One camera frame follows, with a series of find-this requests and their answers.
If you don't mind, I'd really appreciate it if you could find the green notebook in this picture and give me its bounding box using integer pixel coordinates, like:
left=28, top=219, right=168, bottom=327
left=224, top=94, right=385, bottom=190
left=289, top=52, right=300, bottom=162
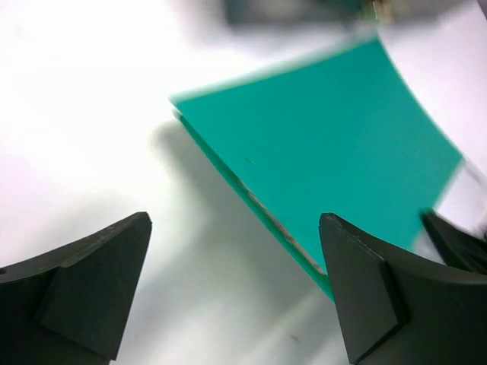
left=170, top=39, right=463, bottom=295

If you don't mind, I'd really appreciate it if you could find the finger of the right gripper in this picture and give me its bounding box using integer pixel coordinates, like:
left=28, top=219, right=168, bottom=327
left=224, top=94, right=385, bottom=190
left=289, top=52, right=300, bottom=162
left=420, top=211, right=486, bottom=274

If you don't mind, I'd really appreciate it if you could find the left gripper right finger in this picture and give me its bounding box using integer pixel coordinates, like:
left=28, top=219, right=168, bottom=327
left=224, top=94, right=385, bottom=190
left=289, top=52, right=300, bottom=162
left=319, top=213, right=486, bottom=364

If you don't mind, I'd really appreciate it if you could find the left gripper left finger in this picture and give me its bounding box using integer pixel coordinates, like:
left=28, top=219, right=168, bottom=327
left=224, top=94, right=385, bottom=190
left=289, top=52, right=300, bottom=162
left=1, top=212, right=151, bottom=364

